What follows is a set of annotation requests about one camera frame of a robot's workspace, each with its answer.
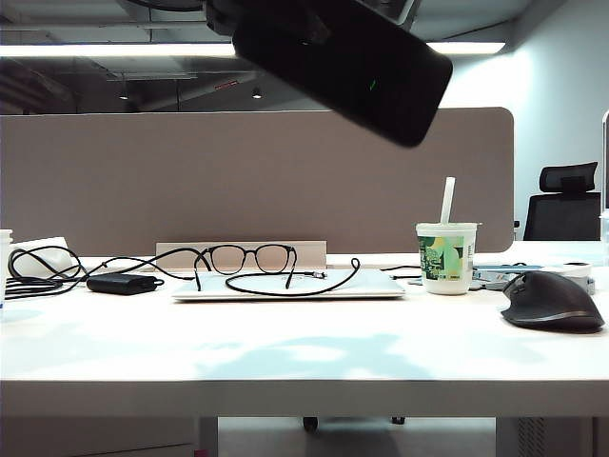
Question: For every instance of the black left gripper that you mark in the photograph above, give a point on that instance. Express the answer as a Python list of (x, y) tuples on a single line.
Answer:
[(221, 16)]

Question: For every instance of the black smartphone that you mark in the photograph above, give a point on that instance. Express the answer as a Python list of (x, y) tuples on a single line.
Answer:
[(361, 105)]

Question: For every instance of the white drink cup green label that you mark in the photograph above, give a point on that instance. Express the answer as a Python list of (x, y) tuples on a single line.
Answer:
[(447, 284)]

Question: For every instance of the brown desk partition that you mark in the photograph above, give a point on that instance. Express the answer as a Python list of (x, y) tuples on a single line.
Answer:
[(143, 181)]

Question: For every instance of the narrow white desk leg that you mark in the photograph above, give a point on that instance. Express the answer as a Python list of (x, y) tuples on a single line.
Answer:
[(208, 438)]

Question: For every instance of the wide white desk leg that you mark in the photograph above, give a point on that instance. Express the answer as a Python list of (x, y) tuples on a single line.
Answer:
[(542, 438)]

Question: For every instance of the white drinking straw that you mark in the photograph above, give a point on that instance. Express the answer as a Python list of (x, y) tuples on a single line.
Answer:
[(448, 200)]

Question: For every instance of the long ceiling light strip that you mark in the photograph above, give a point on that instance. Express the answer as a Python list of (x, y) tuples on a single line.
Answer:
[(95, 50)]

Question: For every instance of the black-rimmed eyeglasses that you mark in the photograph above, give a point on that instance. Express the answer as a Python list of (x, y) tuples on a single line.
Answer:
[(228, 258)]

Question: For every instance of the silver closed laptop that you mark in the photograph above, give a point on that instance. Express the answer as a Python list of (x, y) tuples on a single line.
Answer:
[(371, 284)]

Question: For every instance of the blue-grey USB hub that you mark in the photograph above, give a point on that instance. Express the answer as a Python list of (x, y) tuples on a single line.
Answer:
[(504, 267)]

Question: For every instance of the black mesh office chair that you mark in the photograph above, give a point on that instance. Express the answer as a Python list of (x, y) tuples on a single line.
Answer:
[(561, 219)]

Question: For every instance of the black power adapter brick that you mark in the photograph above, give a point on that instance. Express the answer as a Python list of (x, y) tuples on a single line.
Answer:
[(119, 284)]

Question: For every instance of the white plastic device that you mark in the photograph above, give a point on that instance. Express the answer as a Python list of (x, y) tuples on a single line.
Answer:
[(57, 258)]

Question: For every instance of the clear plastic food container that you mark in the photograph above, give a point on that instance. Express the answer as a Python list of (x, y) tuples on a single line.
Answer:
[(605, 238)]

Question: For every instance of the black computer mouse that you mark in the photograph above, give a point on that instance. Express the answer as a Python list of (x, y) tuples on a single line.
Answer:
[(552, 304)]

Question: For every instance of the white paper cup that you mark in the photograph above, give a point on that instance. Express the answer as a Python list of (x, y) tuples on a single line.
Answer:
[(5, 265)]

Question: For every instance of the black chair caster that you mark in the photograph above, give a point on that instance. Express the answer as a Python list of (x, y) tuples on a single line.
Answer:
[(398, 421), (310, 424)]

